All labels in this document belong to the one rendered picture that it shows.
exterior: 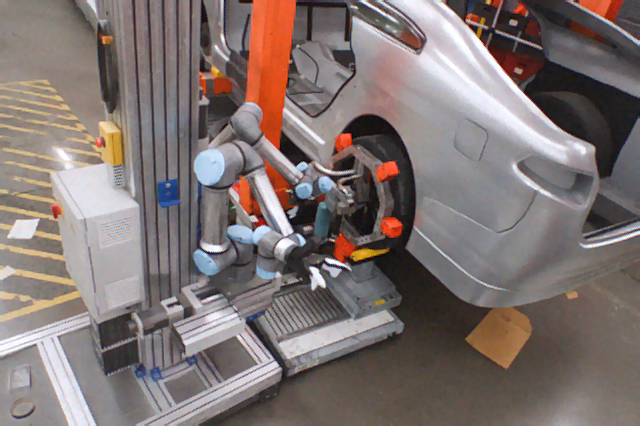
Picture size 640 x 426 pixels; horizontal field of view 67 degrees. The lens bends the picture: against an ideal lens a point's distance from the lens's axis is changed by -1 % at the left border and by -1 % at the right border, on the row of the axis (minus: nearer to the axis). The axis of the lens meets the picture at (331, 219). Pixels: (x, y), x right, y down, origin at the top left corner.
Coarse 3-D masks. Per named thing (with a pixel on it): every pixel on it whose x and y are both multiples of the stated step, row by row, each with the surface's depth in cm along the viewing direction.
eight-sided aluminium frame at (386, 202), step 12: (336, 156) 284; (348, 156) 280; (360, 156) 264; (372, 156) 263; (336, 168) 294; (372, 168) 256; (336, 180) 297; (384, 192) 256; (384, 204) 254; (384, 216) 258; (348, 228) 295; (360, 240) 279; (372, 240) 268
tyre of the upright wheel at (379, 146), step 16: (368, 144) 270; (384, 144) 264; (400, 144) 268; (384, 160) 260; (400, 160) 259; (400, 176) 255; (400, 192) 255; (400, 208) 257; (384, 240) 273; (400, 240) 272
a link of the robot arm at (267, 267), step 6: (258, 252) 173; (258, 258) 174; (264, 258) 171; (270, 258) 171; (276, 258) 173; (258, 264) 175; (264, 264) 173; (270, 264) 173; (276, 264) 175; (282, 264) 179; (258, 270) 176; (264, 270) 174; (270, 270) 175; (276, 270) 177; (264, 276) 176; (270, 276) 177
